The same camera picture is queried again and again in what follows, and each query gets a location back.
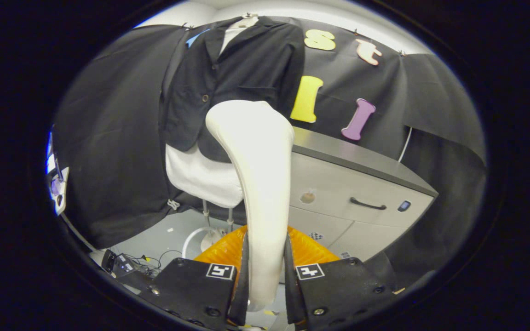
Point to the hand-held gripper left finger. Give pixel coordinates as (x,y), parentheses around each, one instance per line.
(242,294)

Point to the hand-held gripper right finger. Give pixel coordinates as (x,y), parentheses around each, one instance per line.
(292,294)

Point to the white shirt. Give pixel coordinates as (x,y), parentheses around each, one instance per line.
(200,177)

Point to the white garment steamer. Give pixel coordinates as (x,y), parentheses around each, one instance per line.
(256,161)

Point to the black suit jacket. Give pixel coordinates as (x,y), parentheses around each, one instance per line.
(246,69)

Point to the white mannequin stand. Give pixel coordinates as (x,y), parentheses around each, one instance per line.
(212,239)

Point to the small white clip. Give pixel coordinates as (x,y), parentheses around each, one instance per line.
(173,204)

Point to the grey cabinet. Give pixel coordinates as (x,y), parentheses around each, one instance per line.
(338,184)

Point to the black floor device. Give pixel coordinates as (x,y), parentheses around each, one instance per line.
(120,264)

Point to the black backdrop cloth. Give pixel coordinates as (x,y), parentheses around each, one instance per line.
(108,138)

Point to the white and blue device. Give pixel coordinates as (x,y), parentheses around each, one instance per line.
(58,188)

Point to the cream mannequin neck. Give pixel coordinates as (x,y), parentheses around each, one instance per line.
(249,21)

